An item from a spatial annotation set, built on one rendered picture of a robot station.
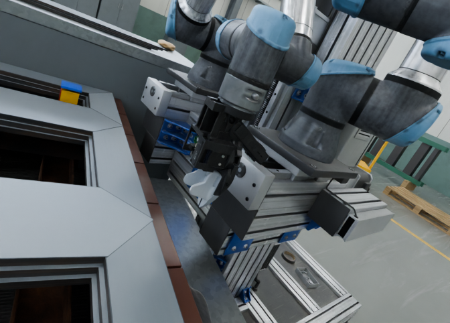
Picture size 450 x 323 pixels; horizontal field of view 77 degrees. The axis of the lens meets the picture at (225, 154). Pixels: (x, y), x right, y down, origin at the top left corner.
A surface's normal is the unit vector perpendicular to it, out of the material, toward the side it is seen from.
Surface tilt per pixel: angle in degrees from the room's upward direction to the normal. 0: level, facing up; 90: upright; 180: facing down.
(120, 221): 0
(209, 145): 90
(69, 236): 0
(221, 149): 90
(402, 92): 90
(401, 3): 112
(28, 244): 0
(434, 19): 120
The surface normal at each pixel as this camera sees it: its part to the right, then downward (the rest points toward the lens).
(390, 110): -0.42, 0.08
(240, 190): -0.73, -0.07
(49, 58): 0.40, 0.48
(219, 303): 0.39, -0.86
